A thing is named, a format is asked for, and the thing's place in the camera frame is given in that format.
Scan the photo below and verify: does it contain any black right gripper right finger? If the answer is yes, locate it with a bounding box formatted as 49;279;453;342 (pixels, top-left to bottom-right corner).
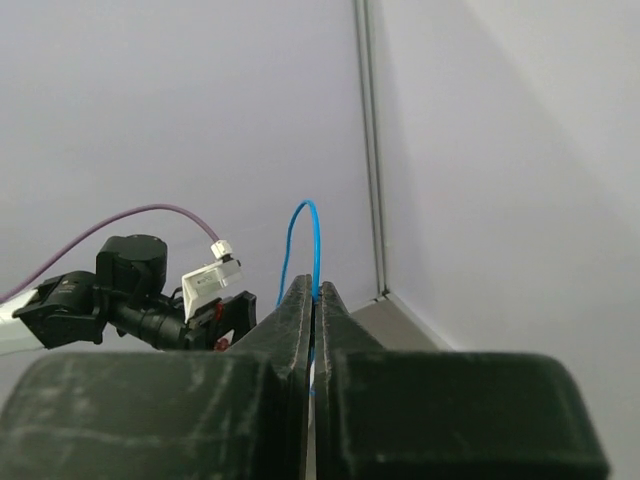
315;283;610;479

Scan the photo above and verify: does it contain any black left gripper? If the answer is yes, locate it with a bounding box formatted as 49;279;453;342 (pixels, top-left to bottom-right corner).
12;234;257;350

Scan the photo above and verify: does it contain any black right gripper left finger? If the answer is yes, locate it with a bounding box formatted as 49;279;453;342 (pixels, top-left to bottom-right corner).
1;276;312;479

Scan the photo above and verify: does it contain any blue cable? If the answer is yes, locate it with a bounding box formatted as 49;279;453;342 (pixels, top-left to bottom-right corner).
275;199;323;397

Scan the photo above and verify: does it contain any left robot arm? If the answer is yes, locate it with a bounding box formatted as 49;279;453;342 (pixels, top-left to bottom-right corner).
1;235;256;354

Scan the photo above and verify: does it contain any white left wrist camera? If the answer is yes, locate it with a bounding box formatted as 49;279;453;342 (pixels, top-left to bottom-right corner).
181;240;242;321

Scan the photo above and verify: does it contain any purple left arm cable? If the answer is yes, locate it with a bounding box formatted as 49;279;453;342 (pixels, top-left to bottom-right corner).
0;203;221;303

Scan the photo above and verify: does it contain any aluminium frame post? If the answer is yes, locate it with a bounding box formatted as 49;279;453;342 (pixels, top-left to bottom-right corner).
353;0;389;297

